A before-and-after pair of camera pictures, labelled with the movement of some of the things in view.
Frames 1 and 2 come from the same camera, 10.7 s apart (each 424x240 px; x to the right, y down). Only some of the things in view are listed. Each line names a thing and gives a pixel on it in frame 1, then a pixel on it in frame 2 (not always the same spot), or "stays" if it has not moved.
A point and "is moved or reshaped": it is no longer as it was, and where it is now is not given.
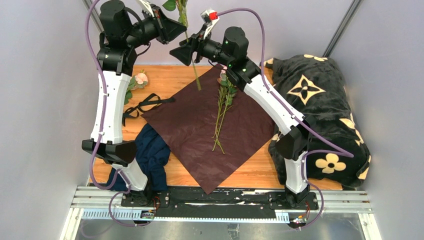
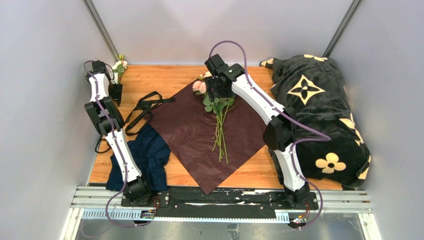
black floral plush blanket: (341, 155) stays
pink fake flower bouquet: (136, 82) → (219, 106)
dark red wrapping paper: (212, 128) stays
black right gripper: (196, 43) → (213, 93)
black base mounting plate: (182, 203) stays
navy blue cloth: (153, 156) stays
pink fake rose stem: (182, 5) is moved or reshaped
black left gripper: (168, 29) → (117, 97)
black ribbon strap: (152, 101) is moved or reshaped
